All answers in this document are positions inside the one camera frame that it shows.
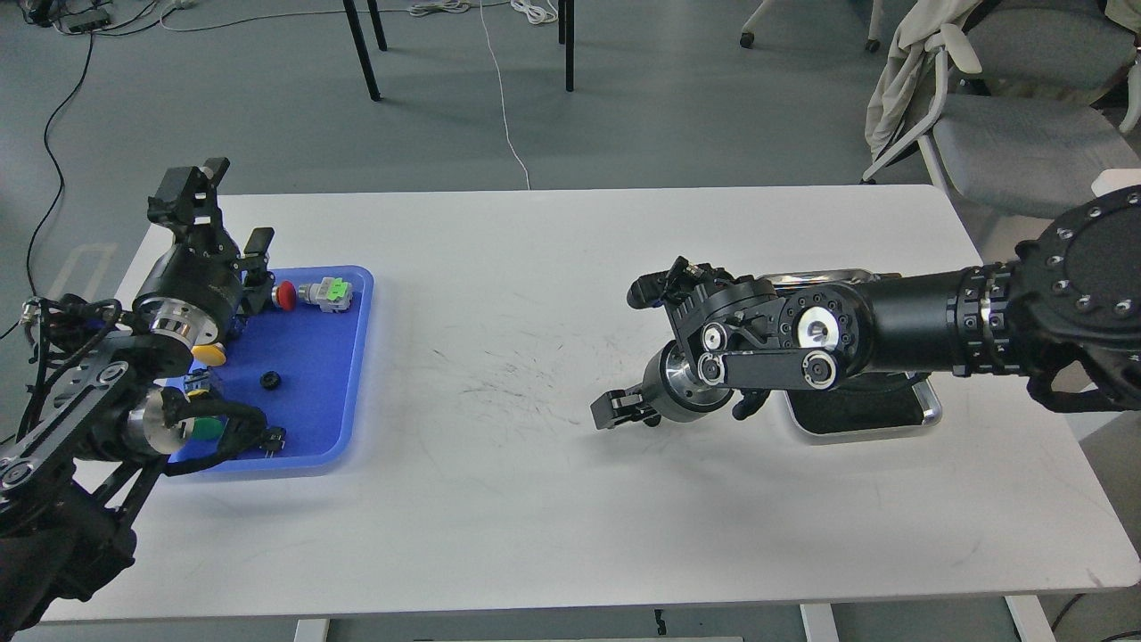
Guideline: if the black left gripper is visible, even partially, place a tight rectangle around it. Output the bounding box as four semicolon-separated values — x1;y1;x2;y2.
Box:
132;157;275;347

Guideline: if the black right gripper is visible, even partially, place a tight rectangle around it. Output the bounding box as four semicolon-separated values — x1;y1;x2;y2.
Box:
590;257;733;430

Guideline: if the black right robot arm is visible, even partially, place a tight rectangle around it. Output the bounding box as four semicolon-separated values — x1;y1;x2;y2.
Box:
590;185;1140;430

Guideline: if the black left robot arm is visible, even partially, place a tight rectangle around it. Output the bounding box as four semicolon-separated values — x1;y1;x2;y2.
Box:
1;157;275;641

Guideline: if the blue plastic tray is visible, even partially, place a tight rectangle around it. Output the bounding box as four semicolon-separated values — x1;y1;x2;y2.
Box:
192;265;374;480

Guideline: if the silver metal tray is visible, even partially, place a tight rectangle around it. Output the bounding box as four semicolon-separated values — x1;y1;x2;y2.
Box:
758;267;942;442

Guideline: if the green grey connector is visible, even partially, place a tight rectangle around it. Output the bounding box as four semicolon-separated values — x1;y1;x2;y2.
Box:
297;276;354;314

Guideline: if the black table leg left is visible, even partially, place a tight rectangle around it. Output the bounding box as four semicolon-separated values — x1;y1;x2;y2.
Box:
342;0;389;103

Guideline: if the black table leg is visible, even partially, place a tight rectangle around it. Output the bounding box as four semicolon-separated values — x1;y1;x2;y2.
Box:
342;0;389;103
555;0;575;94

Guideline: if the black table leg right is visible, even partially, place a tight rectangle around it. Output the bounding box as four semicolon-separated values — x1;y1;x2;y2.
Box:
555;0;575;94

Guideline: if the beige jacket on chair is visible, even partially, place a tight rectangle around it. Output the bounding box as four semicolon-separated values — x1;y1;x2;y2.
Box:
864;1;995;160

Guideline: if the grey office chair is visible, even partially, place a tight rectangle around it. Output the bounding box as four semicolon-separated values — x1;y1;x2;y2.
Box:
861;1;1138;218

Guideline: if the red push button switch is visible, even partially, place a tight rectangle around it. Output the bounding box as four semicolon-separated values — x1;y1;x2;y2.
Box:
267;281;298;312

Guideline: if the yellow push button switch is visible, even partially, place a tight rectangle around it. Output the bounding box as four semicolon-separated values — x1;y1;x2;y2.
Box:
192;342;228;368

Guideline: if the green push button switch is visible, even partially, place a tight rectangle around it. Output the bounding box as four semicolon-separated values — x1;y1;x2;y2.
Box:
183;368;225;441

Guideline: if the black selector switch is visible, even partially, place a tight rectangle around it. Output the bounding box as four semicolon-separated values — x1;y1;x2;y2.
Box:
238;422;288;458

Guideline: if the black floor cable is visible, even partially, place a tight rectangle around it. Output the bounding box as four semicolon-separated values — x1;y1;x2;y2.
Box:
0;27;99;344

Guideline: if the white floor cable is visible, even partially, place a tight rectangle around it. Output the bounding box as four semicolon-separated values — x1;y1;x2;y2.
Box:
480;0;532;190

